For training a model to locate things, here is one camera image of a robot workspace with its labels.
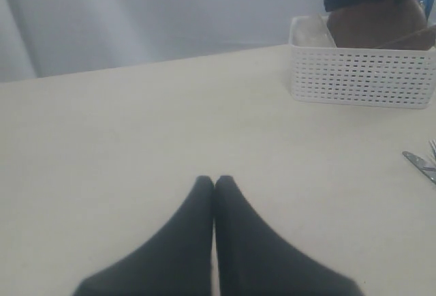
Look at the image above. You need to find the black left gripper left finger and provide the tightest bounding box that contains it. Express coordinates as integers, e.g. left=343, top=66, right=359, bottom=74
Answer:
left=75, top=176, right=214, bottom=295

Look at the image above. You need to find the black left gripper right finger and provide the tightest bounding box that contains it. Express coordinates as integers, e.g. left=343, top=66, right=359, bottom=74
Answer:
left=214, top=176, right=362, bottom=295

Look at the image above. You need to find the silver table knife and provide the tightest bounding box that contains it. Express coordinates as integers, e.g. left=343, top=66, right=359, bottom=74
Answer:
left=402, top=151, right=436, bottom=184

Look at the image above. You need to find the silver fork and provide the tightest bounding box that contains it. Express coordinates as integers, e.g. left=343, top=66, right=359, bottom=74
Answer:
left=429, top=140, right=436, bottom=160

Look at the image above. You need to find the brown round wooden plate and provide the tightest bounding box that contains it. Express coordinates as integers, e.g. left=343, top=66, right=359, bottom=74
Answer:
left=327, top=0, right=427, bottom=48

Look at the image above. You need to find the grey speckled ceramic dish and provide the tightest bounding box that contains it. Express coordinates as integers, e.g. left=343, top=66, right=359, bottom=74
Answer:
left=290, top=14, right=336, bottom=48

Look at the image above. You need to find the blue packet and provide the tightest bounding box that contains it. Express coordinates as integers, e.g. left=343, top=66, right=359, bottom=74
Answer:
left=417, top=0, right=435, bottom=20

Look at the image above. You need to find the lower brown wooden chopstick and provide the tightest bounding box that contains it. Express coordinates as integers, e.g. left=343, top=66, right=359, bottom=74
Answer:
left=375, top=25, right=435, bottom=50

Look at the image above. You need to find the white perforated plastic basket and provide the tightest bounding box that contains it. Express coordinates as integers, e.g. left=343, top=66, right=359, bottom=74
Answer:
left=287, top=16, right=435, bottom=109

